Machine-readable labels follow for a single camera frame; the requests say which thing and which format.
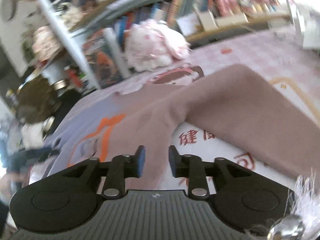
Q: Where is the white small storage box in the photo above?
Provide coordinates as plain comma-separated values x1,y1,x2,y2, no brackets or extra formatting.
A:
197,10,217,31

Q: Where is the white wooden bookshelf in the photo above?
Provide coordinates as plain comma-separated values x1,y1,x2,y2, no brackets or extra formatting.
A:
39,0,292,89

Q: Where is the white tablet on books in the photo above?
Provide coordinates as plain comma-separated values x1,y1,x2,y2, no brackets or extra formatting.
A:
85,0,173,28

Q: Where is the purple pink knit sweater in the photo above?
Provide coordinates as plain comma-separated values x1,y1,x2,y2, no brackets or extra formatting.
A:
46,64,319,190

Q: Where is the row of upright books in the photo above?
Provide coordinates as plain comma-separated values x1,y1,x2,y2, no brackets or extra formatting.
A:
113,0,203,46

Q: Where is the fluffy white sleeve cuff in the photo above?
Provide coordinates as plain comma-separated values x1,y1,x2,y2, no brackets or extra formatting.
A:
289,171,319,239

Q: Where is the white pink plush bunny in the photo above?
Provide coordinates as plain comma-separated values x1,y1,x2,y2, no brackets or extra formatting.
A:
124,19,190,72

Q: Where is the Harry Potter book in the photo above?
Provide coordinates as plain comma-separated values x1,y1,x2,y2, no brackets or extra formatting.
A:
82,29,123,89

